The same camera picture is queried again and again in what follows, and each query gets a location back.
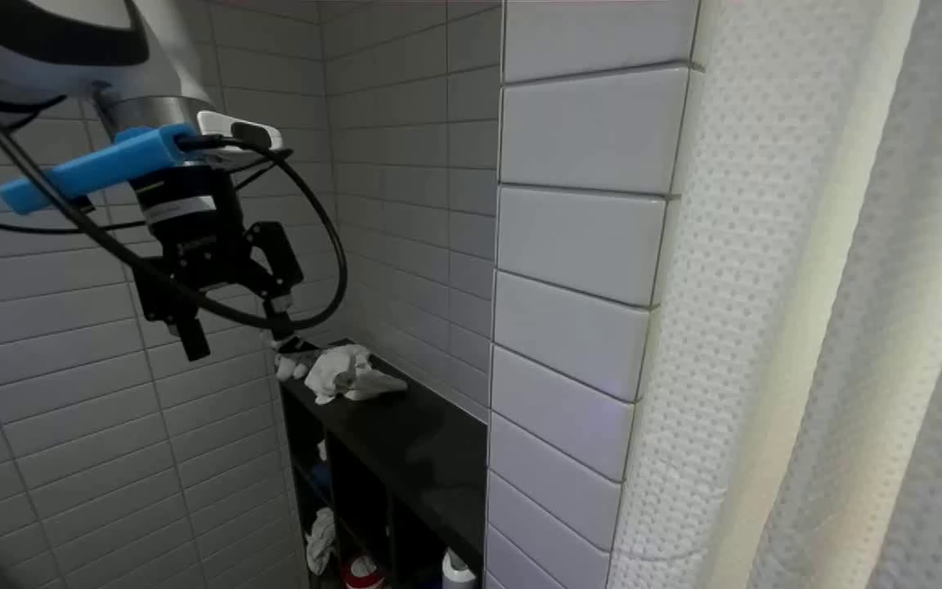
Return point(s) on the husky plush toy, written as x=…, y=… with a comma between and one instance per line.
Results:
x=295, y=357

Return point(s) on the white shower curtain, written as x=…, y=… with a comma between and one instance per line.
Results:
x=792, y=402

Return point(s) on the black shelf unit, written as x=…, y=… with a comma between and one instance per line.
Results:
x=405, y=474

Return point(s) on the red white item in shelf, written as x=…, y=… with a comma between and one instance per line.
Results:
x=362, y=572

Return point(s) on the white cloth in shelf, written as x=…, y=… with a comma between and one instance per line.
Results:
x=322, y=540

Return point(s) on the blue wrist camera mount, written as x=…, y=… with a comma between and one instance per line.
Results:
x=132, y=155

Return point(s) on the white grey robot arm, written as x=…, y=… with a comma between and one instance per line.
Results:
x=139, y=65

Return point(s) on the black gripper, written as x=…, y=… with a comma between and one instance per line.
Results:
x=199, y=220

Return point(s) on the white towel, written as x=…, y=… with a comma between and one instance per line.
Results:
x=348, y=373

